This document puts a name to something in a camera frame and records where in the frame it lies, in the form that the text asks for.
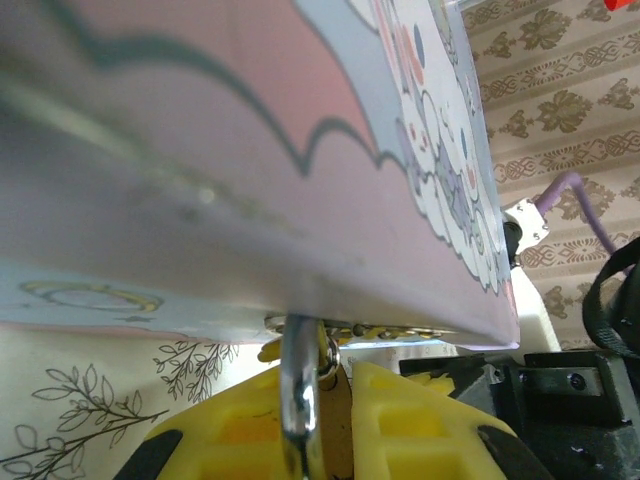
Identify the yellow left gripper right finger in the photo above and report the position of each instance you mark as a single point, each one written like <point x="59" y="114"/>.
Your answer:
<point x="415" y="440"/>

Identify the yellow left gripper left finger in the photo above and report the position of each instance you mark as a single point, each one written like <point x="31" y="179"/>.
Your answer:
<point x="225" y="435"/>

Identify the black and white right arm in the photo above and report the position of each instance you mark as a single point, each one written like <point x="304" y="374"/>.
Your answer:
<point x="597" y="300"/>

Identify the pastel printed storage box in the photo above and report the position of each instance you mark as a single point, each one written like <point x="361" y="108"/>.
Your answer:
<point x="200" y="150"/>

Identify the red wine glass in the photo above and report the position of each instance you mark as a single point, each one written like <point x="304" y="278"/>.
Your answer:
<point x="617" y="3"/>

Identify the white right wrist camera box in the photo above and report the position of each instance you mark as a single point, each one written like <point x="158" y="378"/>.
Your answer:
<point x="525" y="215"/>

